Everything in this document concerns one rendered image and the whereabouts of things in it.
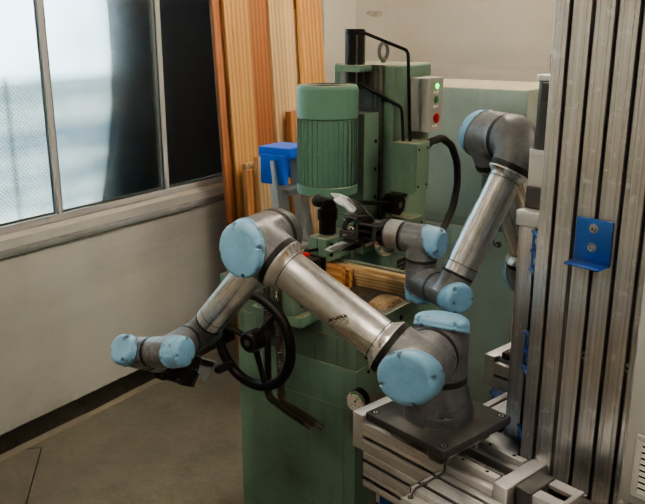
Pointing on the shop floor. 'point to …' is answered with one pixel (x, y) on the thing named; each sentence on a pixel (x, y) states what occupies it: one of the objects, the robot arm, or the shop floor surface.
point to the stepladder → (274, 163)
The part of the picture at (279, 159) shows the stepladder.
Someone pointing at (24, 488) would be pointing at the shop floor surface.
